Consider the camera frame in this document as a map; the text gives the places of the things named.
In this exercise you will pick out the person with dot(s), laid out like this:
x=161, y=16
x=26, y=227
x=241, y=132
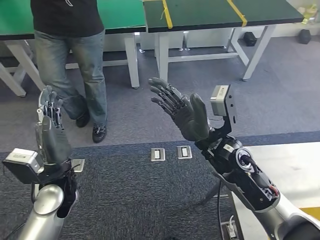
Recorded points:
x=65, y=16

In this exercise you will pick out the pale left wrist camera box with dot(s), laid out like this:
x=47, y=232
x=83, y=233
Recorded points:
x=23, y=165

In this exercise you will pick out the yellow table tape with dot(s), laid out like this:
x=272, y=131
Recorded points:
x=237, y=13
x=167, y=13
x=311, y=213

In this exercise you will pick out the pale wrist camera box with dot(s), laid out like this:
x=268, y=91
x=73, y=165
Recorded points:
x=23, y=165
x=220, y=99

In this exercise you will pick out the small black object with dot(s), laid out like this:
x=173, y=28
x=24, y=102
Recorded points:
x=305, y=36
x=250, y=39

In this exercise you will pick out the dark green top table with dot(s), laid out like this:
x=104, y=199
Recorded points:
x=200, y=13

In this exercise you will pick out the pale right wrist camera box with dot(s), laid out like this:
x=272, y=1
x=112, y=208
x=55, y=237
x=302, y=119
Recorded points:
x=220, y=99

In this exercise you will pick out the metal floor socket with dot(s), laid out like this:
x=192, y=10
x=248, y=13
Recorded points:
x=79, y=165
x=184, y=152
x=229, y=230
x=158, y=154

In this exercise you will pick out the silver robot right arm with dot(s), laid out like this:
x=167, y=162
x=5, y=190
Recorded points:
x=287, y=218

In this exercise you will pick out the green top table white legs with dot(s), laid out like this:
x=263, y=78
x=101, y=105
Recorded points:
x=120, y=13

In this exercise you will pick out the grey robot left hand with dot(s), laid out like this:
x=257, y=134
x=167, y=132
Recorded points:
x=55, y=145

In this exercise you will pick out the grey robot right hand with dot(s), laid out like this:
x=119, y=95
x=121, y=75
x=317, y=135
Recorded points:
x=193, y=122

